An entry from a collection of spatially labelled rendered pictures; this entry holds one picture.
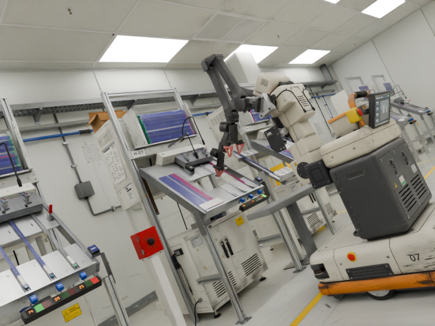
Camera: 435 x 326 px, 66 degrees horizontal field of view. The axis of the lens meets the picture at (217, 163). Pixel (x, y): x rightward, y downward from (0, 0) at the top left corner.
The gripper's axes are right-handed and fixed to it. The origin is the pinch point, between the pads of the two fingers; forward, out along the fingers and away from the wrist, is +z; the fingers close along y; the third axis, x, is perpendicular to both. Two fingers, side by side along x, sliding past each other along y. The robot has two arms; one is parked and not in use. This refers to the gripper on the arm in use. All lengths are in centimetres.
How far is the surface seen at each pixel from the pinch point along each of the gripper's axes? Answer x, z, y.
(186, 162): -23.0, -8.0, 15.3
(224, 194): 20.5, 2.8, 17.0
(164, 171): -28.8, -2.5, 33.2
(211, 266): 31, 52, 36
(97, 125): -103, -23, 46
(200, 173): -11.7, -0.9, 9.6
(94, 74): -260, -38, -43
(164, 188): -10.3, 0.6, 48.7
